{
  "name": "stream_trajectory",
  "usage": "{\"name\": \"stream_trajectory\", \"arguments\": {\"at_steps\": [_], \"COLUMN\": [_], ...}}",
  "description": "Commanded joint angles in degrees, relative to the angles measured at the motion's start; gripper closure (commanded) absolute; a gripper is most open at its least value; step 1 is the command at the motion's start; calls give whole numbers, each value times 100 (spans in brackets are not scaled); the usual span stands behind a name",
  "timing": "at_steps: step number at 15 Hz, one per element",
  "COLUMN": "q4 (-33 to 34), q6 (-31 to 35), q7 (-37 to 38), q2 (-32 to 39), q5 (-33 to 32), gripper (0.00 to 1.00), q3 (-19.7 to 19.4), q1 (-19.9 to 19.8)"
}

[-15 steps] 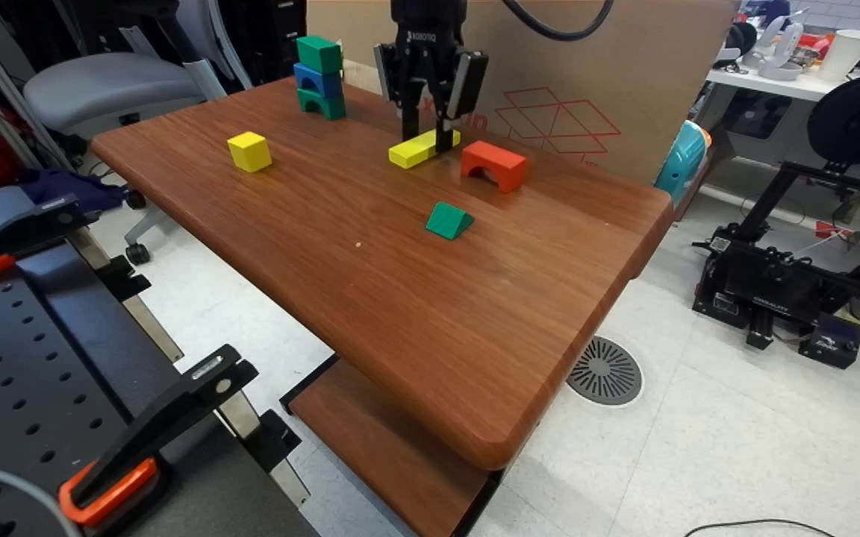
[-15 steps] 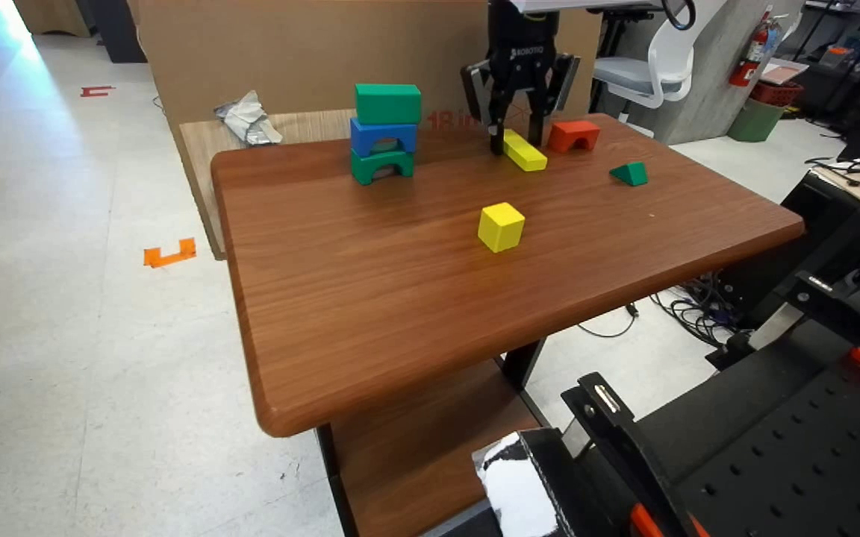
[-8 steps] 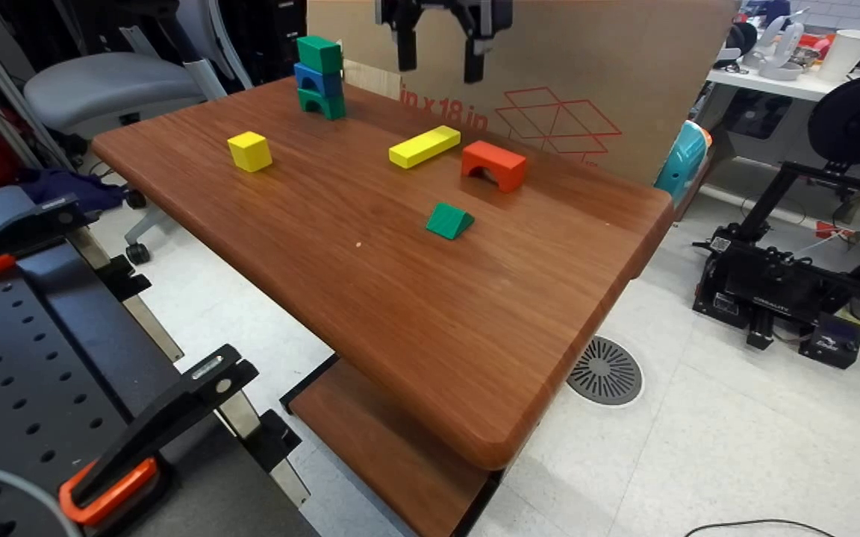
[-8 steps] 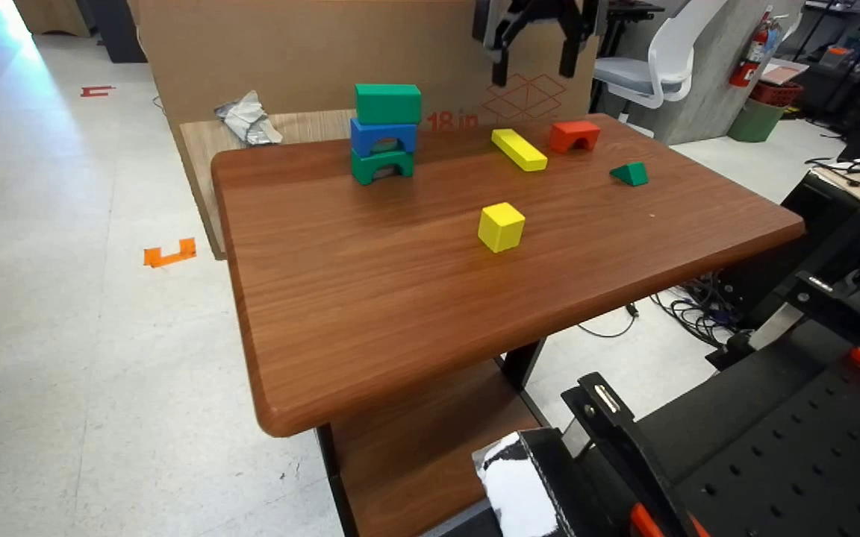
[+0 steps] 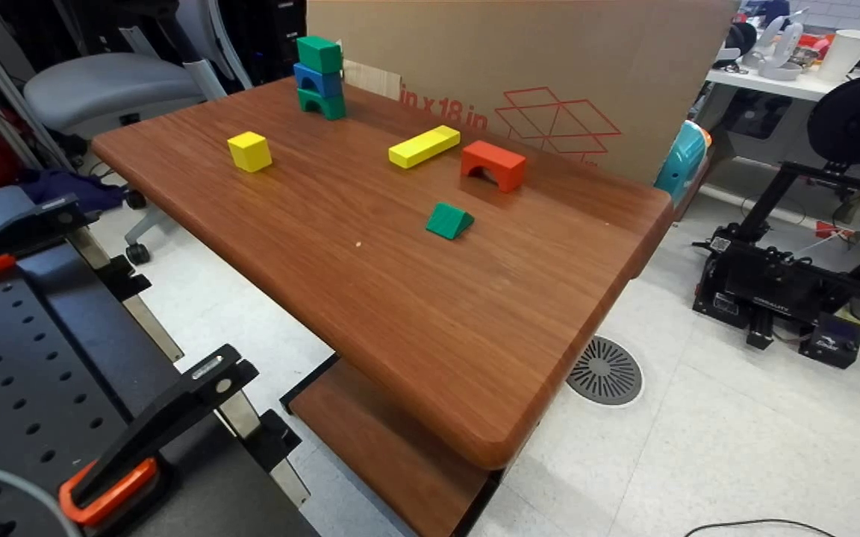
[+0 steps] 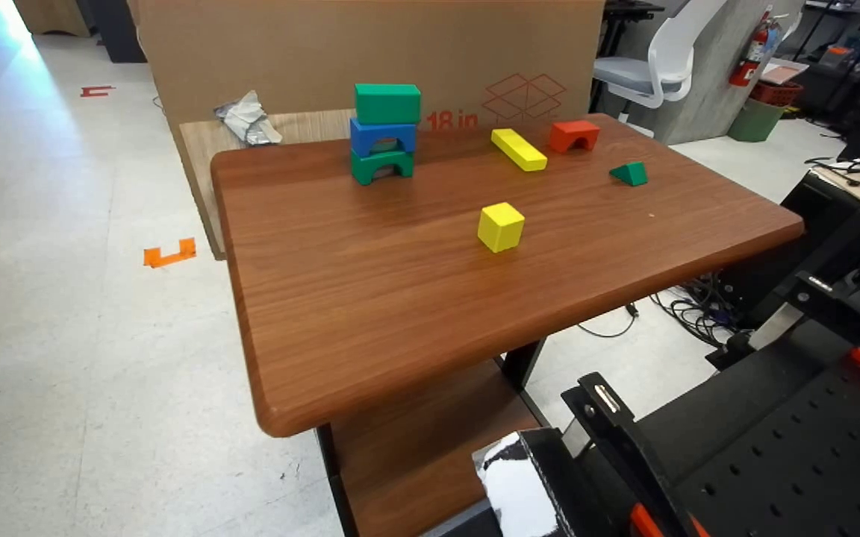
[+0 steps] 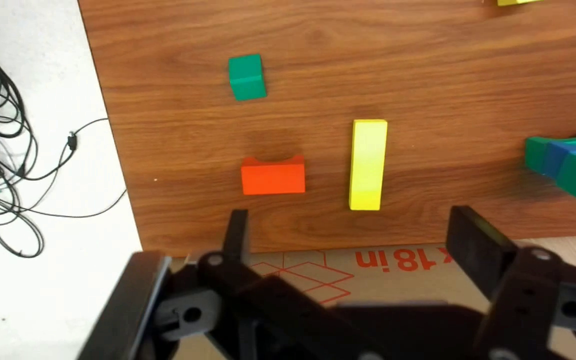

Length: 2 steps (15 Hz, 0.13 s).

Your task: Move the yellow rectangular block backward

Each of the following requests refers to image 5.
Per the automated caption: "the white background table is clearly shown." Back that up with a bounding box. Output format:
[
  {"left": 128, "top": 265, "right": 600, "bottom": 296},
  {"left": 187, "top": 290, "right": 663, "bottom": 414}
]
[{"left": 703, "top": 62, "right": 850, "bottom": 103}]

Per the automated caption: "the black floor cable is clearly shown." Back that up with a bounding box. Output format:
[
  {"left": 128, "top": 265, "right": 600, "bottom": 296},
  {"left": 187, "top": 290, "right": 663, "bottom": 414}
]
[{"left": 681, "top": 515, "right": 836, "bottom": 537}]

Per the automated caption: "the grey office chair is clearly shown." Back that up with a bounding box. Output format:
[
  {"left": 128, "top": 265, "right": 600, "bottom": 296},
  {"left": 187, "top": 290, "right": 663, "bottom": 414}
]
[{"left": 21, "top": 0, "right": 254, "bottom": 144}]

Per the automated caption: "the blue arch block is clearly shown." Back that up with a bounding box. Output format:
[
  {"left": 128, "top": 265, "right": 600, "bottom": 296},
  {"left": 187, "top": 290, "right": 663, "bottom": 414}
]
[{"left": 293, "top": 60, "right": 346, "bottom": 103}]

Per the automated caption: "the yellow cube block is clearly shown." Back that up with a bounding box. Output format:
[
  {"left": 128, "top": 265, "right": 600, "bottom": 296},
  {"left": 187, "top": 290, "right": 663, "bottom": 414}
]
[{"left": 222, "top": 129, "right": 275, "bottom": 175}]

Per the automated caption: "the green wedge block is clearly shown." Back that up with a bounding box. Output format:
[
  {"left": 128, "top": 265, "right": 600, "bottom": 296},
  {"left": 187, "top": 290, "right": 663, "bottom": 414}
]
[{"left": 421, "top": 199, "right": 476, "bottom": 241}]

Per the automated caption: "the black filament spool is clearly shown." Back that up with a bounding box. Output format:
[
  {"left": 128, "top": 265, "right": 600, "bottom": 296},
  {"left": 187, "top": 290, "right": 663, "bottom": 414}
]
[{"left": 806, "top": 72, "right": 860, "bottom": 168}]

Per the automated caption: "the green arch block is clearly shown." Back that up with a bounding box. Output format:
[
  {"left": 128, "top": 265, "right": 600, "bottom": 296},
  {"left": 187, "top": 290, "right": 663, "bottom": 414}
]
[{"left": 294, "top": 87, "right": 349, "bottom": 121}]

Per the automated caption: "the black perforated mounting board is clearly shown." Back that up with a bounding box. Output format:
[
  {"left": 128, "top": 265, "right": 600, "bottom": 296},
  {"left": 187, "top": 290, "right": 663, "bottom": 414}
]
[{"left": 0, "top": 241, "right": 318, "bottom": 537}]

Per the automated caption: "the round metal floor drain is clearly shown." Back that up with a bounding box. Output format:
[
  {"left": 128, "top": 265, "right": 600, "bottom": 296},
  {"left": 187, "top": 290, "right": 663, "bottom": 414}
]
[{"left": 564, "top": 333, "right": 644, "bottom": 408}]

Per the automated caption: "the large cardboard box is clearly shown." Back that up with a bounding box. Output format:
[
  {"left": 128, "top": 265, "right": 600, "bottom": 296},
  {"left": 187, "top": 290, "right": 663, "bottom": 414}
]
[{"left": 303, "top": 0, "right": 741, "bottom": 191}]

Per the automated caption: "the black 3D printer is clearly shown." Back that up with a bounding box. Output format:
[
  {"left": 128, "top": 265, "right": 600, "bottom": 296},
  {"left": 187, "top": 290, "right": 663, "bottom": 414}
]
[{"left": 691, "top": 157, "right": 860, "bottom": 351}]

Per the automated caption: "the black power supply box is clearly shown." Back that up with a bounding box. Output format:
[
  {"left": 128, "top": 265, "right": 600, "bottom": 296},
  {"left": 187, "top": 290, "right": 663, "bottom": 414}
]
[{"left": 796, "top": 312, "right": 860, "bottom": 372}]

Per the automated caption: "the green rectangular block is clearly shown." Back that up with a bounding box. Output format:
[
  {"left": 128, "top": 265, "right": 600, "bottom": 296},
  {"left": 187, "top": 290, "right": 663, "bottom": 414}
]
[{"left": 294, "top": 32, "right": 342, "bottom": 78}]

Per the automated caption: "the grey cable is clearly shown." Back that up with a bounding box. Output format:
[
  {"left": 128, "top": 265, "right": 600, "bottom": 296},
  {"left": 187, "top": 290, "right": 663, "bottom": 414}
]
[{"left": 0, "top": 463, "right": 82, "bottom": 537}]

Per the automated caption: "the blue cloth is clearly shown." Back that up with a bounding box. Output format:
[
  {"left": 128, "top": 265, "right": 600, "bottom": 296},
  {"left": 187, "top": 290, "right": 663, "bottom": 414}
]
[{"left": 21, "top": 168, "right": 130, "bottom": 217}]

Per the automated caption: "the yellow rectangular block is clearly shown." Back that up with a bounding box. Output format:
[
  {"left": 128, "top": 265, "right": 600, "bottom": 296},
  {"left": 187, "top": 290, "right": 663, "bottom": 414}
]
[{"left": 384, "top": 121, "right": 463, "bottom": 174}]

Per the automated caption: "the orange arch block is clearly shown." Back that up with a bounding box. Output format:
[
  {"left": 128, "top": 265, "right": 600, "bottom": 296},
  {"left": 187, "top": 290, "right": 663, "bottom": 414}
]
[{"left": 457, "top": 138, "right": 527, "bottom": 197}]

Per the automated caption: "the wooden lower table shelf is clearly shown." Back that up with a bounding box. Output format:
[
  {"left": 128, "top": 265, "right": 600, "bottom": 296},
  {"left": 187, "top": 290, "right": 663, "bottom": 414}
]
[{"left": 284, "top": 356, "right": 499, "bottom": 537}]

